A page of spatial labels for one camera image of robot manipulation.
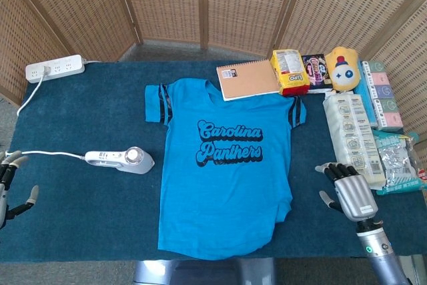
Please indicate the pastel tissue multi-pack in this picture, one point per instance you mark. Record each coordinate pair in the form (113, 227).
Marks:
(383, 98)

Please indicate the black snack packet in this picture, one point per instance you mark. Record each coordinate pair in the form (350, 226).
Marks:
(315, 71)

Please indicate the dark blue table cloth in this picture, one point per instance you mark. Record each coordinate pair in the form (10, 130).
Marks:
(100, 215)

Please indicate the brown spiral notebook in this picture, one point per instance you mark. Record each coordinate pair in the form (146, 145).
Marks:
(248, 79)

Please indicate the yellow Lipo snack pack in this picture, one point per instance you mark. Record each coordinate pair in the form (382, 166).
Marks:
(290, 79)

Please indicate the white handheld steamer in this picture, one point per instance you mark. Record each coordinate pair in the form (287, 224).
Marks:
(140, 163)

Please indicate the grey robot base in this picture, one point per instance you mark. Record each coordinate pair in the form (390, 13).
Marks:
(200, 273)

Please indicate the silver teal snack bag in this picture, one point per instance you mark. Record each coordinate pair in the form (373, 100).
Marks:
(397, 158)

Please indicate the long white tissue pack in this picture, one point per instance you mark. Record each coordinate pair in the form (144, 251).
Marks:
(353, 131)

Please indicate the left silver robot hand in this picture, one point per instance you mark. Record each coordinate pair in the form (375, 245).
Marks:
(2, 201)

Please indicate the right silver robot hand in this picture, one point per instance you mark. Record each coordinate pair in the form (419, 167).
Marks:
(357, 198)

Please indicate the blue Carolina Panthers t-shirt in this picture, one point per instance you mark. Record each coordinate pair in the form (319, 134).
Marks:
(227, 198)

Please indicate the yellow plush toy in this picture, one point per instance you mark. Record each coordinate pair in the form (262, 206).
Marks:
(343, 71)

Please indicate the white power strip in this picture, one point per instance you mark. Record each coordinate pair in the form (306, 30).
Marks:
(66, 66)

